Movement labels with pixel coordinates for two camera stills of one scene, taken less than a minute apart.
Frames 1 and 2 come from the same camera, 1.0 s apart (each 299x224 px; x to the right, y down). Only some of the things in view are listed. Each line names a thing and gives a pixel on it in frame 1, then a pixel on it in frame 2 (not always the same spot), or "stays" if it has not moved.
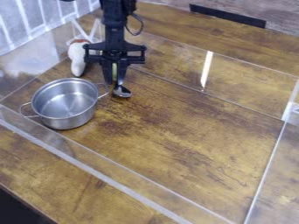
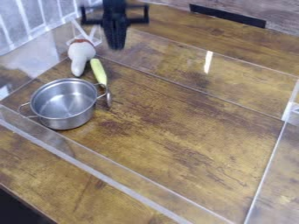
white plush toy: x=77 y=55 stays
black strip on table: x=227 y=16 stays
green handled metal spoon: x=119 y=91 to x=101 y=73
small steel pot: x=65 y=102 stays
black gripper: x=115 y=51 to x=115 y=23
